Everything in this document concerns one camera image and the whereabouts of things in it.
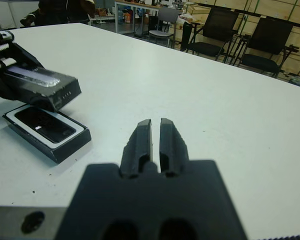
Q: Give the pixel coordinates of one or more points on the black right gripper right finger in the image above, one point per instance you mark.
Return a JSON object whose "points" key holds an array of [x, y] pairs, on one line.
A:
{"points": [[175, 152]]}

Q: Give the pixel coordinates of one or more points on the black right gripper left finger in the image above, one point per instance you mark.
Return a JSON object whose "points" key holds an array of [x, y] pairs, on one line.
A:
{"points": [[132, 155]]}

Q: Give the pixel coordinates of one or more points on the black box lid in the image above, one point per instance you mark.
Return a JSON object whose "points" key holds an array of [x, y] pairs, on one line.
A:
{"points": [[65, 92]]}

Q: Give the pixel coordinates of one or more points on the black phone-like camera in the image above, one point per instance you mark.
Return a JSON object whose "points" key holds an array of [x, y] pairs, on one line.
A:
{"points": [[47, 125]]}

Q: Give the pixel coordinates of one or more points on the black box base white insert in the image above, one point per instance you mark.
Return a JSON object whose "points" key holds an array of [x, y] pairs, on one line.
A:
{"points": [[70, 147]]}

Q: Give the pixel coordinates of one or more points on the white cabinet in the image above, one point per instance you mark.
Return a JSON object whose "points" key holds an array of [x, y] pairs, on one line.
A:
{"points": [[20, 15]]}

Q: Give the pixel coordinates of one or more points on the person in dark clothes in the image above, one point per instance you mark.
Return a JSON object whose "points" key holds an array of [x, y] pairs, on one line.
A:
{"points": [[57, 11]]}

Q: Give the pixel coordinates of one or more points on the blue water bottle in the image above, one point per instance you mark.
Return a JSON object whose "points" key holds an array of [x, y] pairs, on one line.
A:
{"points": [[121, 16]]}

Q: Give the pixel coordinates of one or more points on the orange container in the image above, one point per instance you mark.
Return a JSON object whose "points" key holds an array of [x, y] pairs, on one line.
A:
{"points": [[128, 18]]}

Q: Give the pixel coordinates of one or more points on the black computer tower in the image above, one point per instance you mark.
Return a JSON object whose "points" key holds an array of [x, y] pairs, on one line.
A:
{"points": [[153, 23]]}

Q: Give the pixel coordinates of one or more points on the white bag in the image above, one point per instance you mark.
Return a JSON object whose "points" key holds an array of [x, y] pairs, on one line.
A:
{"points": [[186, 18]]}

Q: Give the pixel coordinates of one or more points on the grey chair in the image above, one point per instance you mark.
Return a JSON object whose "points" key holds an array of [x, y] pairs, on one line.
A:
{"points": [[167, 15]]}

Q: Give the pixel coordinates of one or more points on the black office chair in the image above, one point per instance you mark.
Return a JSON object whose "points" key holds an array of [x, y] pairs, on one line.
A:
{"points": [[222, 22], [272, 32]]}

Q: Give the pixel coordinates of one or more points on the green item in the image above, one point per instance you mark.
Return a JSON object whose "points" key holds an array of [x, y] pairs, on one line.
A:
{"points": [[298, 82]]}

